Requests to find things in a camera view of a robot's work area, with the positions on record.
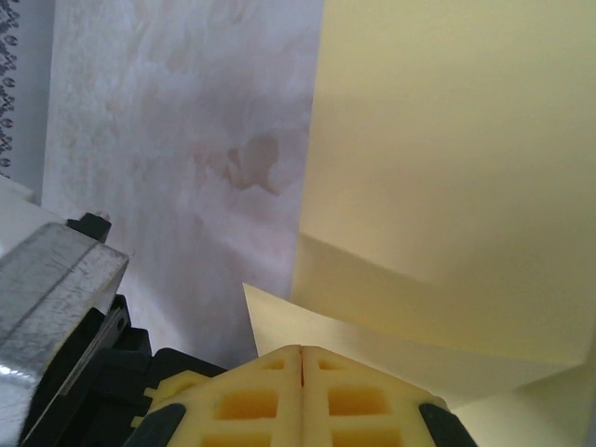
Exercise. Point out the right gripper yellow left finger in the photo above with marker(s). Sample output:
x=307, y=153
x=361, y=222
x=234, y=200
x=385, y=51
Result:
x=242, y=405

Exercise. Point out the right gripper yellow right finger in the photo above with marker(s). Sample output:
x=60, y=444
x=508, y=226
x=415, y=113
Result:
x=358, y=405

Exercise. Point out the yellow paper sheet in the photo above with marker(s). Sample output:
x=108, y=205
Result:
x=442, y=163

